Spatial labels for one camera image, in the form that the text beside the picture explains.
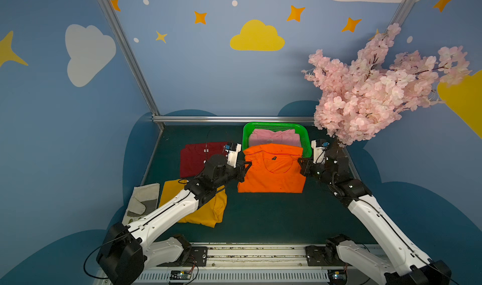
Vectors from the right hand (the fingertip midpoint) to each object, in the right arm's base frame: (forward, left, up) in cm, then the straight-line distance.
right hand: (301, 157), depth 78 cm
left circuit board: (-42, +47, -24) cm, 67 cm away
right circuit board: (-38, -15, -26) cm, 49 cm away
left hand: (-4, +21, +2) cm, 22 cm away
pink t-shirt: (+29, -2, -20) cm, 35 cm away
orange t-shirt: (-3, +11, -6) cm, 12 cm away
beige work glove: (-14, +72, -22) cm, 77 cm away
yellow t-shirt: (-18, +38, -21) cm, 47 cm away
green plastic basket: (+26, -10, -18) cm, 33 cm away
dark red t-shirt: (+14, +55, -24) cm, 61 cm away
